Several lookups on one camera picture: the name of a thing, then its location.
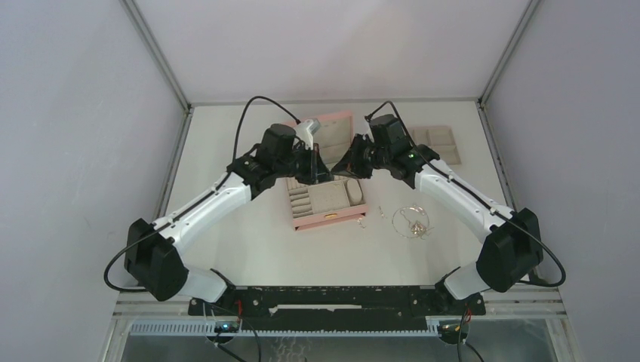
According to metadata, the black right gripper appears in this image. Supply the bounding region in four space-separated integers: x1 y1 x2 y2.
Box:
331 134 390 179

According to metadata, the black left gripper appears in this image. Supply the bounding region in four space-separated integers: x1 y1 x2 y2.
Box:
274 143 333 186

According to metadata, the pink jewelry box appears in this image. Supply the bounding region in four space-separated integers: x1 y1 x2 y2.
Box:
285 111 369 231

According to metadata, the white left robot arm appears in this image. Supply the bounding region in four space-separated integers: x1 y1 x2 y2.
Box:
125 118 331 314

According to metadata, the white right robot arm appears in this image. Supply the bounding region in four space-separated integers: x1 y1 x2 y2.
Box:
331 115 543 314

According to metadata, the beige oval watch pillow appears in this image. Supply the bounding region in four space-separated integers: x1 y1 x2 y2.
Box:
346 179 363 205

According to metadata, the beige divided tray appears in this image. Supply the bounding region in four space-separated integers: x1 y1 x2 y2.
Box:
408 125 461 165

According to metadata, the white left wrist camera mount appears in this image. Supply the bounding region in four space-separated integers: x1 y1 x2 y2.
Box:
294 118 321 149

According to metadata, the silver hoop necklace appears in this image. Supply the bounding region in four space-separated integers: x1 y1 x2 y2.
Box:
392 204 431 240

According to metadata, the black left camera cable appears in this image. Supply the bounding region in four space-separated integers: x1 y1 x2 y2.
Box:
103 96 302 293

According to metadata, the black camera cable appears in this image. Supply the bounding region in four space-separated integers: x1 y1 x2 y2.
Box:
103 96 302 293
365 100 568 289

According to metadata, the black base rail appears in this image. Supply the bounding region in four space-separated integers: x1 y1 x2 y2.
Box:
214 285 486 317

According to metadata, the white slotted cable duct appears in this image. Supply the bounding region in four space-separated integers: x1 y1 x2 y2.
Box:
129 320 441 337

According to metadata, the black right camera cable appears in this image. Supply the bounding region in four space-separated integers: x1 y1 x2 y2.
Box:
365 100 568 289

